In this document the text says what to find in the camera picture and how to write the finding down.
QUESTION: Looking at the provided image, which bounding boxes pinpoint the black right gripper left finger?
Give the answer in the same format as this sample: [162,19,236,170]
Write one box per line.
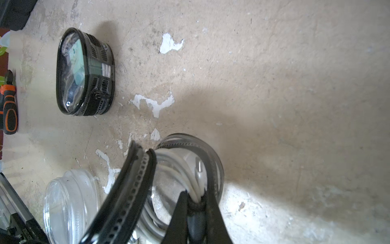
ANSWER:
[161,191,189,244]

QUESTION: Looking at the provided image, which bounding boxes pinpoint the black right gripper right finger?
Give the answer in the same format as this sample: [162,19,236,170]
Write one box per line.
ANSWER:
[205,189,233,244]

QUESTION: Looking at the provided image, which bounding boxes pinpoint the thick white cable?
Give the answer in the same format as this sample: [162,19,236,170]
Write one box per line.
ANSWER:
[135,147,205,244]

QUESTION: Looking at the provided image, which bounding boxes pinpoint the mint green charger plug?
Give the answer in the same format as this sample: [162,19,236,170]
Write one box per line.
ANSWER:
[69,40,85,86]

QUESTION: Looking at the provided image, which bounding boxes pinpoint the black ribbed hard case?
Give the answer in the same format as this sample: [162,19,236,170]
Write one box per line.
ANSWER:
[1,0,37,31]

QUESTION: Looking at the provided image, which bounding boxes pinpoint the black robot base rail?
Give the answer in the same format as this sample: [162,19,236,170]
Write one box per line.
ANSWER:
[1,173,49,244]

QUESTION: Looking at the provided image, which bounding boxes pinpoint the orange handled pliers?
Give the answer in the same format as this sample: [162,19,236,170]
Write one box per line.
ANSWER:
[1,70,18,135]

